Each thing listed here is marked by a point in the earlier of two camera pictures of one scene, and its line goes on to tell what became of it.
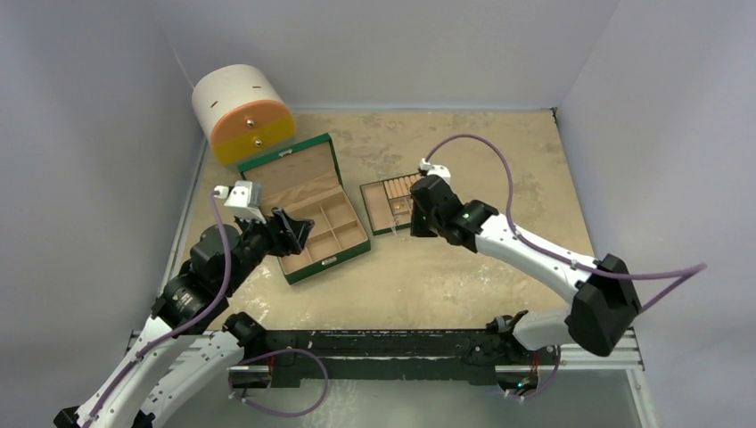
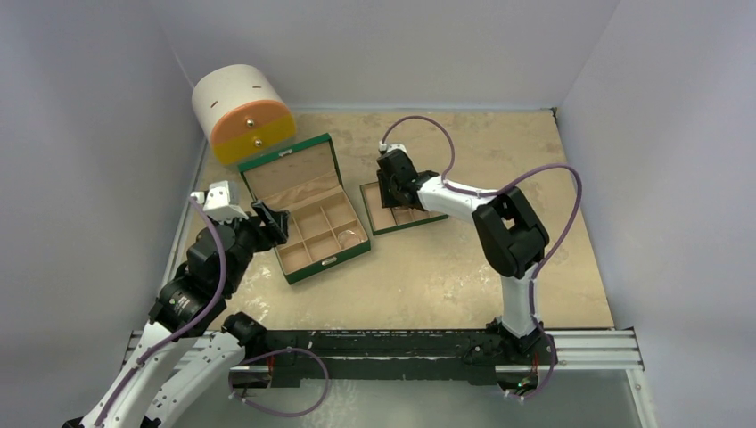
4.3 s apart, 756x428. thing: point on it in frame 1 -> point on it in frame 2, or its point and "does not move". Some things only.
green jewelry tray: (388, 202) does not move
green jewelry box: (306, 178) does not move
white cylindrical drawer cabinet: (239, 111) does not move
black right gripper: (426, 207) -> (390, 185)
